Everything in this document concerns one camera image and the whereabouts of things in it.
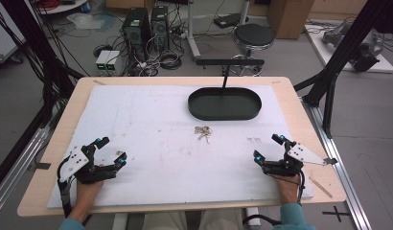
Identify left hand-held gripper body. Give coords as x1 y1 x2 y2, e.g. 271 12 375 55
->
58 144 119 185

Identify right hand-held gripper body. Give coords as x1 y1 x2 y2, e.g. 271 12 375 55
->
261 141 339 178

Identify bunch of silver keys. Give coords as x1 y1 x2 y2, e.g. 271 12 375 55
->
194 126 214 145

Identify black oval tray with hanger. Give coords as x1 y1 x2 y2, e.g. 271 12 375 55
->
187 58 266 122

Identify person's left hand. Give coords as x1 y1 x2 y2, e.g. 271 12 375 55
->
75 164 105 207

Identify person's right hand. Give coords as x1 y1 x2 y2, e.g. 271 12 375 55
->
273 173 302 205

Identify thin wooden stick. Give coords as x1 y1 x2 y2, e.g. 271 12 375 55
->
308 176 334 199

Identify white foam mat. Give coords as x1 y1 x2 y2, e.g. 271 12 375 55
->
46 83 314 209

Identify white table leg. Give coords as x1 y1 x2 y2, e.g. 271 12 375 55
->
244 206 262 228
111 212 129 230

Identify white power supply box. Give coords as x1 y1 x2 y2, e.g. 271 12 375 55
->
95 50 111 77
104 50 123 77

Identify person's legs in beige pants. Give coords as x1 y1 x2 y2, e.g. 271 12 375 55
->
142 209 244 230

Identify white platform board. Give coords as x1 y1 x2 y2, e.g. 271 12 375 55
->
304 23 393 75

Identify black round stool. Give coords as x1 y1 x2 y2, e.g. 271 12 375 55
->
231 23 276 78

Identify black computer tower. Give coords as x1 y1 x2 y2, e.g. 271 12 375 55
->
122 7 153 63
150 5 171 52

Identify brown cardboard box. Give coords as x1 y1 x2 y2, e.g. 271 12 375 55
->
266 0 315 40

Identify clear plastic bag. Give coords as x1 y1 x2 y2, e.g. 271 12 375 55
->
65 11 106 32

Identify grey robot equipment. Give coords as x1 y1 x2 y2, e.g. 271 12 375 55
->
321 21 384 73

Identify black flat device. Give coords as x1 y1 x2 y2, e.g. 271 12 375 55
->
213 12 250 30

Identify white desk leg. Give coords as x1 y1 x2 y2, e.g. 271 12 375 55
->
184 0 202 60

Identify round white table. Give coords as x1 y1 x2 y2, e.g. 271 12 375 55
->
34 0 91 16

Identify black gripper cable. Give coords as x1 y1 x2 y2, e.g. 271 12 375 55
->
56 159 74 219
242 172 307 227

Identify aluminium rail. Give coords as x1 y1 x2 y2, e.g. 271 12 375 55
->
0 126 51 219
300 96 374 230

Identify black frame strut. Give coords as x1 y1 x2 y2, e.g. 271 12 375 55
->
293 0 393 140
0 0 85 128

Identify coiled black cable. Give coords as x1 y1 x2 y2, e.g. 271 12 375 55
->
158 50 183 71

